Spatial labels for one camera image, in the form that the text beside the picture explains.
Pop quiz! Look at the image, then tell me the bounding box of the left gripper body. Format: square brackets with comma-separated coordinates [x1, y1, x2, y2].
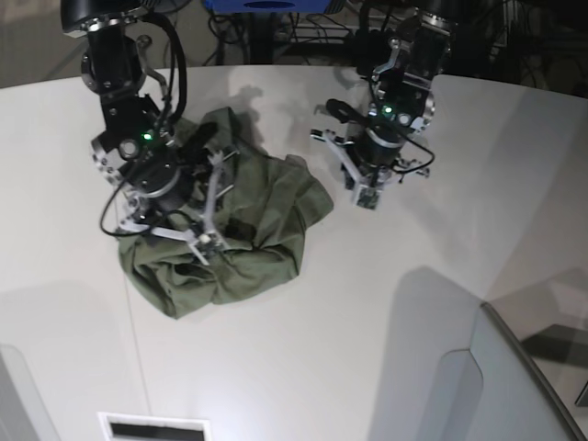
[346, 126, 404, 182]

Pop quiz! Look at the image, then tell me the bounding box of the black table leg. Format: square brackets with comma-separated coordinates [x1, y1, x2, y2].
[246, 13, 277, 65]

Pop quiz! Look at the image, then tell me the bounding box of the blue box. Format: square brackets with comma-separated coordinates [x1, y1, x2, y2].
[205, 0, 330, 14]

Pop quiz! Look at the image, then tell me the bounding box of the green t-shirt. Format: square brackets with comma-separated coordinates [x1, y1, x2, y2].
[117, 106, 335, 321]

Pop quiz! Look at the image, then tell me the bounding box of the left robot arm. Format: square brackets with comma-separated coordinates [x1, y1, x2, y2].
[311, 1, 463, 210]

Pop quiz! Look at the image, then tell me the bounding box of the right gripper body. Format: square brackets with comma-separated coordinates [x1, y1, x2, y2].
[117, 155, 205, 232]

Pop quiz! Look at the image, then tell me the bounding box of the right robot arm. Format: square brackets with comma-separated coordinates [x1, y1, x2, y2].
[61, 1, 228, 265]

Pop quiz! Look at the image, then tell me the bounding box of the white label plate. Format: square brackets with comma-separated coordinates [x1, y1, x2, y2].
[97, 412, 213, 441]

